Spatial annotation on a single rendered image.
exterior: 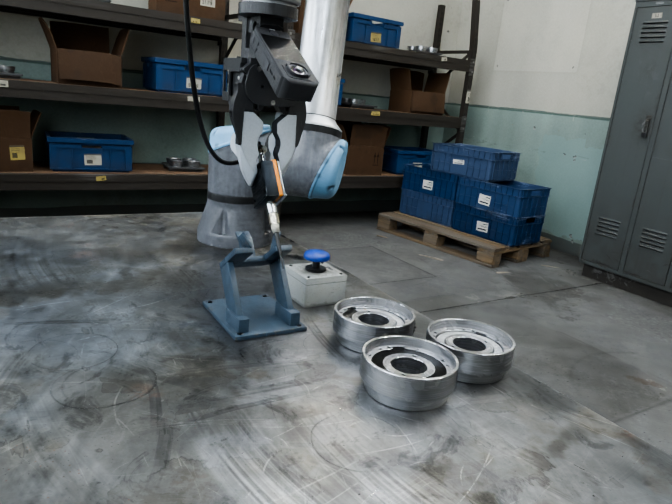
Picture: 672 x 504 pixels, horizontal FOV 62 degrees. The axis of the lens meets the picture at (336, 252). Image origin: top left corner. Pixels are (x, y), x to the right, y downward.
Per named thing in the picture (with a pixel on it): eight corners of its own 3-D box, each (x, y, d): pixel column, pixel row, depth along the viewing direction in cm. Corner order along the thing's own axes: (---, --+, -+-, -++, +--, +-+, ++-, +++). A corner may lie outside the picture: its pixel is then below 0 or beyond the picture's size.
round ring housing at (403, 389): (468, 415, 58) (474, 379, 57) (369, 415, 56) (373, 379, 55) (435, 366, 68) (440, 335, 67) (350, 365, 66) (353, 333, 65)
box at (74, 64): (133, 89, 366) (133, 26, 356) (44, 82, 339) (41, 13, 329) (119, 86, 400) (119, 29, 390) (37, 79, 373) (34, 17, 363)
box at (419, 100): (447, 116, 512) (454, 73, 502) (406, 112, 491) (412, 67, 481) (422, 112, 546) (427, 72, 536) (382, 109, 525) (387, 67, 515)
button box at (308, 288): (344, 302, 86) (348, 272, 85) (304, 308, 82) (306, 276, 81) (318, 285, 92) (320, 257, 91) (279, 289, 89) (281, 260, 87)
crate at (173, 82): (210, 94, 435) (211, 64, 429) (228, 97, 405) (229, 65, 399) (140, 88, 408) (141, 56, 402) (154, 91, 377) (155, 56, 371)
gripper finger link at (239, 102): (258, 147, 70) (269, 76, 69) (263, 149, 69) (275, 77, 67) (222, 141, 68) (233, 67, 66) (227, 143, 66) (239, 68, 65)
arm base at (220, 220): (187, 231, 117) (188, 184, 114) (253, 228, 125) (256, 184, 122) (212, 251, 105) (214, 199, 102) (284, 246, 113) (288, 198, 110)
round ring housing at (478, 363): (443, 339, 76) (447, 311, 75) (520, 365, 71) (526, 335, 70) (408, 365, 68) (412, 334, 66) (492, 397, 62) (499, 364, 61)
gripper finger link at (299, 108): (301, 145, 73) (300, 74, 70) (307, 146, 72) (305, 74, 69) (268, 148, 71) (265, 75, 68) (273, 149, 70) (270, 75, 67)
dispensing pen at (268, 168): (279, 263, 65) (253, 133, 69) (265, 273, 69) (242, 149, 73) (295, 262, 66) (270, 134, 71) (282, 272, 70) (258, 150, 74)
